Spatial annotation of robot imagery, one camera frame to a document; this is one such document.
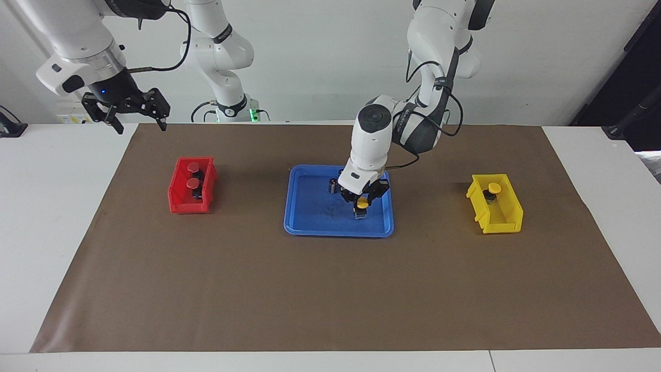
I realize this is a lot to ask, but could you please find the blue plastic tray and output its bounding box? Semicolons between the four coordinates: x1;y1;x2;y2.
284;164;395;238

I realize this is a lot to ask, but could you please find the red plastic bin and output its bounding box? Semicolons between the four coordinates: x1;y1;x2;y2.
168;157;218;214

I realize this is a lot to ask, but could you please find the brown paper mat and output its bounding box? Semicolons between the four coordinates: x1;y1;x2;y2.
30;124;661;353

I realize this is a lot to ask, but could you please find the black desk device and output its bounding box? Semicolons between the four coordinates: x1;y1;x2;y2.
0;105;28;138

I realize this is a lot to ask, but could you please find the yellow plastic bin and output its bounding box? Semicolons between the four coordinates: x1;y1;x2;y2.
466;174;524;235

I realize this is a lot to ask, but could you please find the black stand pole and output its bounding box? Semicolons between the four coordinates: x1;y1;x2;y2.
602;88;661;141

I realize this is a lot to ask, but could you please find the black side panel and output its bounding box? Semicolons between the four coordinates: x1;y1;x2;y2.
570;0;661;153

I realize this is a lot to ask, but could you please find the grey metallic object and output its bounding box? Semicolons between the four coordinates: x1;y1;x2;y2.
634;150;661;184

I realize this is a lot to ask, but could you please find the white wall socket box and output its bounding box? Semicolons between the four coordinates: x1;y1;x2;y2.
56;100;109;125

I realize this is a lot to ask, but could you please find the black right base cable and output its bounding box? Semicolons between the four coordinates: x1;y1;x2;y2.
190;101;217;123

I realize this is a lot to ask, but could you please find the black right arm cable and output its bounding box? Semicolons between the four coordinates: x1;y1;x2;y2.
127;5;193;74

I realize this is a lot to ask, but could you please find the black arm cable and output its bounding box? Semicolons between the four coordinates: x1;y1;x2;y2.
405;46;464;171
127;5;193;74

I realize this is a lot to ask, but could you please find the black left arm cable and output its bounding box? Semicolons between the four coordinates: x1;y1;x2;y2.
405;46;464;171

